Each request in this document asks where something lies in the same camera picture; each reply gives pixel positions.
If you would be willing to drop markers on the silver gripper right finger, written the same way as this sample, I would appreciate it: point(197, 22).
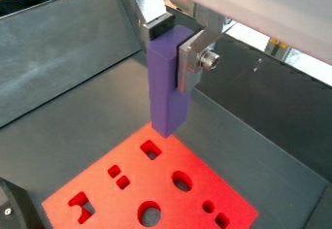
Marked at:
point(196, 55)

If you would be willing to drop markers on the red shape sorter block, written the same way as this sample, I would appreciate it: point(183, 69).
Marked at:
point(149, 184)

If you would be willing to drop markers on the purple rectangular block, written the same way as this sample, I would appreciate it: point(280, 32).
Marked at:
point(169, 103)

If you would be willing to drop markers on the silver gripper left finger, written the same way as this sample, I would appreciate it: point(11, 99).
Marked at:
point(155, 20)

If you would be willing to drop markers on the black curved holder bracket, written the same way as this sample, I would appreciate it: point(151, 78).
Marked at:
point(18, 212)

